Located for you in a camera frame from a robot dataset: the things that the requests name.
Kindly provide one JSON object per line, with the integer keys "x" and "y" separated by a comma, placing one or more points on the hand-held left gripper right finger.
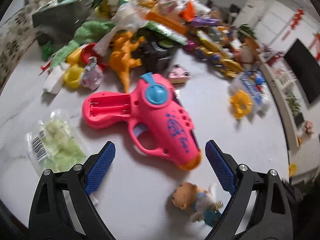
{"x": 221, "y": 170}

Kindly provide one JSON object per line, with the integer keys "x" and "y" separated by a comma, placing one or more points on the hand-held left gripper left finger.
{"x": 100, "y": 170}

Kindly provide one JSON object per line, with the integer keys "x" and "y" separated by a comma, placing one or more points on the pink toy gun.
{"x": 160, "y": 120}

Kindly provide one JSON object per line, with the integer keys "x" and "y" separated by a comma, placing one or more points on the clear bag of green pieces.
{"x": 60, "y": 142}

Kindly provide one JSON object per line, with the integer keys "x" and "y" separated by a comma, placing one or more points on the yellow gear toy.
{"x": 241, "y": 103}

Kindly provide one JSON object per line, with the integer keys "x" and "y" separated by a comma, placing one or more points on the white television cabinet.
{"x": 282, "y": 110}

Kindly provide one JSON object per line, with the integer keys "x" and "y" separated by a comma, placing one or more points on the blue white plastic packet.
{"x": 253, "y": 87}

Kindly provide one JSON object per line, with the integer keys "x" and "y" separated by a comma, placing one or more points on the crumpled pink silver wrapper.
{"x": 92, "y": 76}

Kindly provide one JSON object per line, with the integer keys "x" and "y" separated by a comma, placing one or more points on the small green potted plant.
{"x": 293, "y": 106}

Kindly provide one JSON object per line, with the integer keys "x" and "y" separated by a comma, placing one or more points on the pink potted flowers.
{"x": 308, "y": 127}

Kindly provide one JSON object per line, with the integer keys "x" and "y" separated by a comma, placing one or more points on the yellow plastic toy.
{"x": 73, "y": 76}

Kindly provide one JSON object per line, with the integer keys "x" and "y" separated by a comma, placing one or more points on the white foam block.
{"x": 55, "y": 80}

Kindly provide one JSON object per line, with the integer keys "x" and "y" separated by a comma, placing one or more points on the small pink box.
{"x": 178, "y": 73}

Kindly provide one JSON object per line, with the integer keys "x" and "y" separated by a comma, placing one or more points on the orange plastic dinosaur toy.
{"x": 125, "y": 55}

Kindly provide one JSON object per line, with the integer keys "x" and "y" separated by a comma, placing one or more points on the green scrub sponge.
{"x": 65, "y": 53}

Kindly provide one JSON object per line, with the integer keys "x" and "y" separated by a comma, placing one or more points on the black television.
{"x": 303, "y": 70}

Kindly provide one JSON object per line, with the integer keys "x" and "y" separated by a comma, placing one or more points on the black toy box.
{"x": 157, "y": 53}

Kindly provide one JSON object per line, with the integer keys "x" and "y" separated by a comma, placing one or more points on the green fuzzy cloth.
{"x": 92, "y": 31}

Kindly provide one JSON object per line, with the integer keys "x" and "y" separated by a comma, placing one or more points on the pile of assorted toys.
{"x": 200, "y": 30}

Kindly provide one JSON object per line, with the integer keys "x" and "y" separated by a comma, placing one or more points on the floral fabric sofa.
{"x": 15, "y": 37}

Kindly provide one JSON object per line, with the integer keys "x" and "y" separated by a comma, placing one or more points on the grey storage box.
{"x": 60, "y": 15}

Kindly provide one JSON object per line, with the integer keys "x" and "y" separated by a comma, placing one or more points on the red hanging wall decoration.
{"x": 315, "y": 46}

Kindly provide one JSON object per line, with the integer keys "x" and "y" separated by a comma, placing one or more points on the red knot wall decoration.
{"x": 297, "y": 18}

